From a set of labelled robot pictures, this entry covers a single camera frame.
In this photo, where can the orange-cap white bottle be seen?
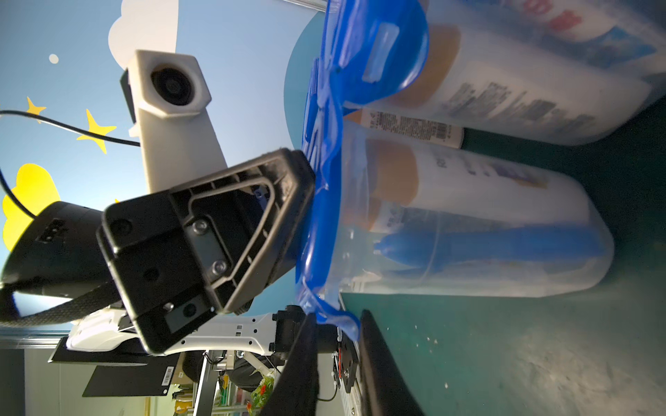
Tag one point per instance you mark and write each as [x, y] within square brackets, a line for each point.
[435, 178]

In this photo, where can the blue toothbrush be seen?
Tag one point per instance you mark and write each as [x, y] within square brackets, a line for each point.
[434, 251]

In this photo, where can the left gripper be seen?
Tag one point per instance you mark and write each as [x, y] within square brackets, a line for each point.
[178, 257]

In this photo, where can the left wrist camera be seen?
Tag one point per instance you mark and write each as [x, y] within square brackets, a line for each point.
[169, 96]

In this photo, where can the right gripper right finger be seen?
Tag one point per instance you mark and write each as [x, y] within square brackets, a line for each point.
[384, 391]

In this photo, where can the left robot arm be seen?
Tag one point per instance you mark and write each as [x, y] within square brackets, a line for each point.
[175, 259]

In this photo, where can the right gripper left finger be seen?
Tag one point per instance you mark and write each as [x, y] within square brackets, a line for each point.
[297, 391]

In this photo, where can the blue-lid toiletry cup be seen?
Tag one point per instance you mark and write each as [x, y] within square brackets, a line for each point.
[561, 72]
[365, 221]

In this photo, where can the blue cup lid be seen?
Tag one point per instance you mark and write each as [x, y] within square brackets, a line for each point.
[370, 51]

